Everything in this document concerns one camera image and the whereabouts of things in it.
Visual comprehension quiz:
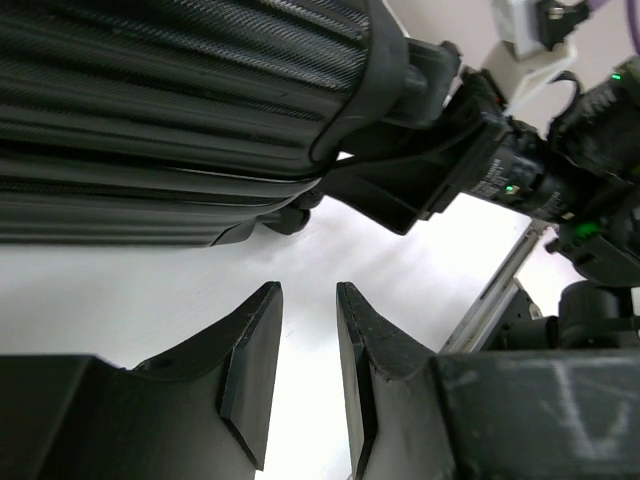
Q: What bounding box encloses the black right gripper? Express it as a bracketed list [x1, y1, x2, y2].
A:
[324, 69, 545, 234]

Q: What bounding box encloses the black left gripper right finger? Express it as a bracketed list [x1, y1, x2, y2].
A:
[336, 281, 639, 479]

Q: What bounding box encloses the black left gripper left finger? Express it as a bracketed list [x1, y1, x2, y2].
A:
[1, 282, 283, 479]

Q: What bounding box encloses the black hard-shell suitcase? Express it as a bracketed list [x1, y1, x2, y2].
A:
[0, 0, 464, 250]

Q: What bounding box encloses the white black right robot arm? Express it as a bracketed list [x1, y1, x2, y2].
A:
[321, 56, 639, 350]

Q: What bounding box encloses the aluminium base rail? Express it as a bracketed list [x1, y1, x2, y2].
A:
[440, 220, 548, 354]

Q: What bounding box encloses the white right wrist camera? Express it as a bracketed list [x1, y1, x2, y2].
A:
[482, 0, 592, 115]

